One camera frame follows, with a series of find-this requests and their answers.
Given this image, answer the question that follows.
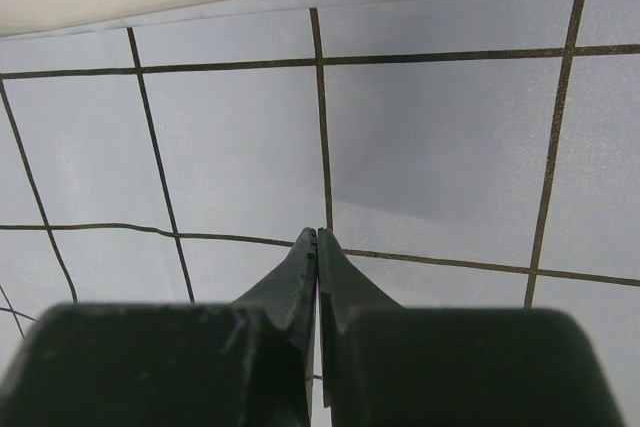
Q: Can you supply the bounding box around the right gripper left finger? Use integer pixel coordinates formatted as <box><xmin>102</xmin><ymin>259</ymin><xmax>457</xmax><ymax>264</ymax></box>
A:
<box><xmin>1</xmin><ymin>228</ymin><xmax>317</xmax><ymax>426</ymax></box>

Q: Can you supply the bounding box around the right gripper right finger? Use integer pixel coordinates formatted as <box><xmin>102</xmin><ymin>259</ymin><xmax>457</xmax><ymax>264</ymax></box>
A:
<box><xmin>317</xmin><ymin>229</ymin><xmax>624</xmax><ymax>426</ymax></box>

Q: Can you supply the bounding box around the blue checkered cloth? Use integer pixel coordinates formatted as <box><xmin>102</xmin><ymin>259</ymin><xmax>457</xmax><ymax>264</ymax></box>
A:
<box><xmin>1</xmin><ymin>0</ymin><xmax>639</xmax><ymax>426</ymax></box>

